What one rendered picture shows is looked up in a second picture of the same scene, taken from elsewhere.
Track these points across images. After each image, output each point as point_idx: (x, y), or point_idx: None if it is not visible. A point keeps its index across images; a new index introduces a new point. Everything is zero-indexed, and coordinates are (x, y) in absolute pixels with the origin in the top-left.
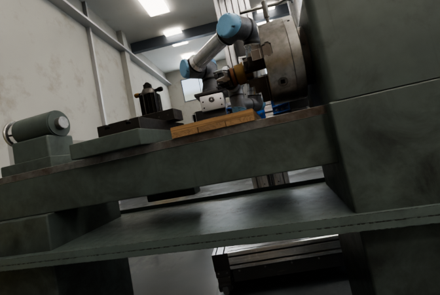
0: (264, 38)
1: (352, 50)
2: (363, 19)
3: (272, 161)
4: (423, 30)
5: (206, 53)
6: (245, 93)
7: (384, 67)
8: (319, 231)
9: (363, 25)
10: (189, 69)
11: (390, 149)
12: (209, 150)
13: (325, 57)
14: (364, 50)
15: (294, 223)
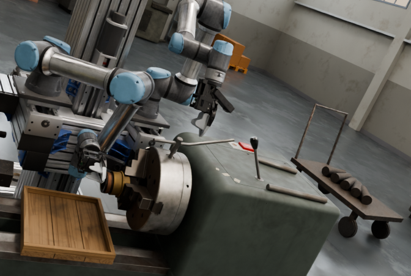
0: (161, 197)
1: (210, 251)
2: (230, 235)
3: None
4: (251, 256)
5: (75, 78)
6: (82, 102)
7: (218, 268)
8: None
9: (227, 238)
10: (35, 68)
11: None
12: (53, 273)
13: (192, 248)
14: (216, 254)
15: None
